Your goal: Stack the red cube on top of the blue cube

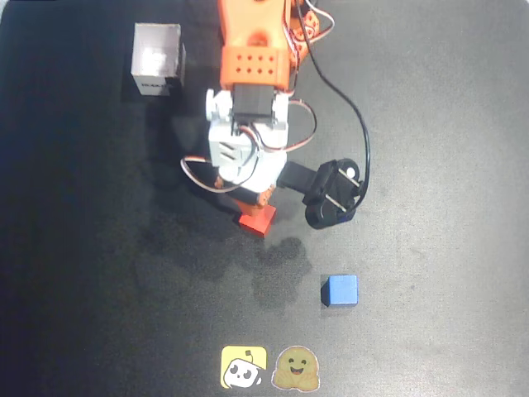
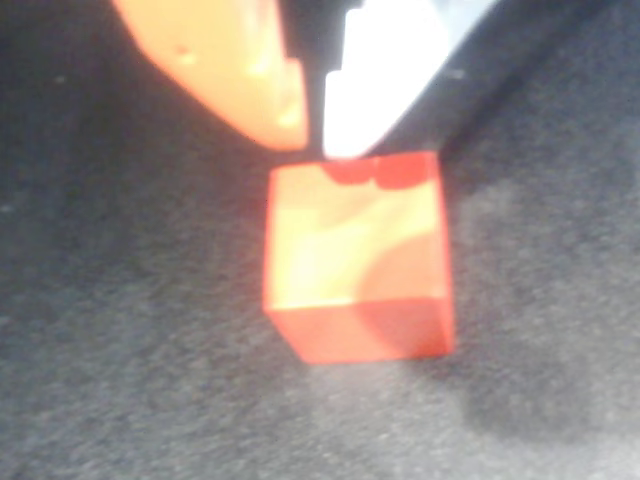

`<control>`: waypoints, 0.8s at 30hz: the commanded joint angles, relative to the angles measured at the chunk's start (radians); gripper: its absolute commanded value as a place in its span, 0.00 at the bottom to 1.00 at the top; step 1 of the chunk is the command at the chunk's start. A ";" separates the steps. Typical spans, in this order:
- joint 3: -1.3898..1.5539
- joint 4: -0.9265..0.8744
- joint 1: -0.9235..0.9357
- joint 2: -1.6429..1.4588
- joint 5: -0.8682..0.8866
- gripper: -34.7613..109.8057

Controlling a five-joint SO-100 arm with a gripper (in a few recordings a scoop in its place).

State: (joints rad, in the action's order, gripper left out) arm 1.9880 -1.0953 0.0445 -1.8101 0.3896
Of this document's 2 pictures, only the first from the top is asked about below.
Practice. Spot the orange and white robot arm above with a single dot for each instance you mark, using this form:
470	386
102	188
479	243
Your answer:
252	41

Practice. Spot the black webcam with mount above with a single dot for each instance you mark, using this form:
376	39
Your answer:
326	198

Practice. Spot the yellow robot sticker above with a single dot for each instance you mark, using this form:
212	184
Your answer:
243	368

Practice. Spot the blue cube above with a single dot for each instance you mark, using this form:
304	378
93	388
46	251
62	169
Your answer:
343	289

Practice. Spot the white open cardboard box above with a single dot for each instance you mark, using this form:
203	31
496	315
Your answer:
155	54

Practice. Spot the red cube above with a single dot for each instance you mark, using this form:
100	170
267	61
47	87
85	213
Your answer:
258	225

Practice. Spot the hugging face emoji sticker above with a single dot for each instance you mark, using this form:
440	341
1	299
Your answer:
295	368

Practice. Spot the black table mat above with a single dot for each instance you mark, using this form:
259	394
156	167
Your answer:
413	269

